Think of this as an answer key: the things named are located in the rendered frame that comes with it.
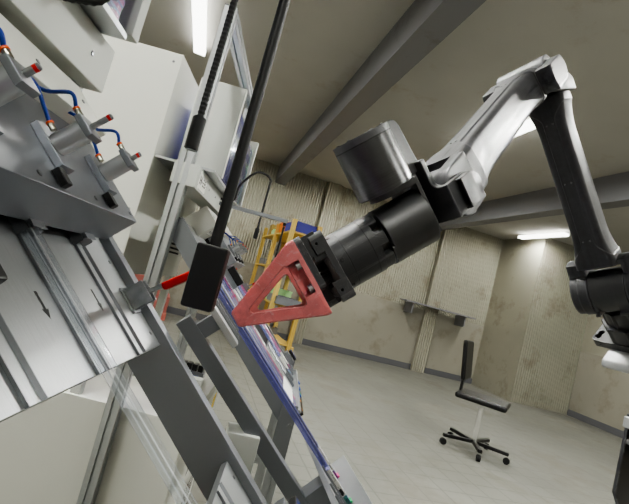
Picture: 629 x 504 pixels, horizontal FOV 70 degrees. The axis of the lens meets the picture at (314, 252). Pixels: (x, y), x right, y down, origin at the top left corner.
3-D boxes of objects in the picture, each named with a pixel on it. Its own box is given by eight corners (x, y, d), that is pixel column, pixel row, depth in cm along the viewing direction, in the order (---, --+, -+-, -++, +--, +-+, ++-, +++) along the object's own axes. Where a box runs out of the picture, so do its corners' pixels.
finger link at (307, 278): (210, 283, 35) (314, 226, 36) (223, 286, 42) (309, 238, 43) (252, 359, 35) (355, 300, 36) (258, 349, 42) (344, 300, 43)
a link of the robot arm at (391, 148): (488, 194, 47) (421, 214, 53) (443, 91, 45) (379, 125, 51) (438, 245, 39) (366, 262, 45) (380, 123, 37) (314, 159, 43)
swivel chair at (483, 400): (489, 447, 462) (510, 351, 471) (519, 473, 398) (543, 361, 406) (428, 431, 462) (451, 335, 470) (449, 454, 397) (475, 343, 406)
